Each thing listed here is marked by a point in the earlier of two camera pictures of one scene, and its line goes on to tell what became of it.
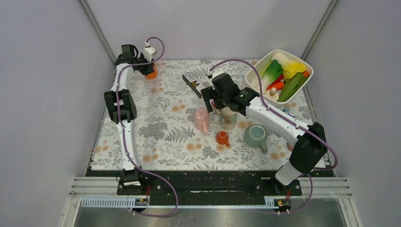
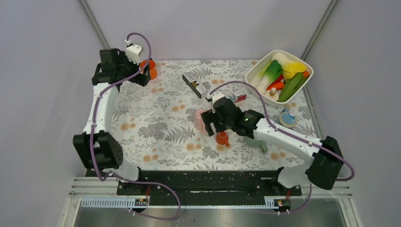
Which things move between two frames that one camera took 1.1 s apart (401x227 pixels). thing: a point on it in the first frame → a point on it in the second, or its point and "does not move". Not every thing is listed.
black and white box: [196, 85] does not move
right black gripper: [208, 93] → [209, 116]
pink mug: [202, 120] does not move
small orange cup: [222, 137] does not move
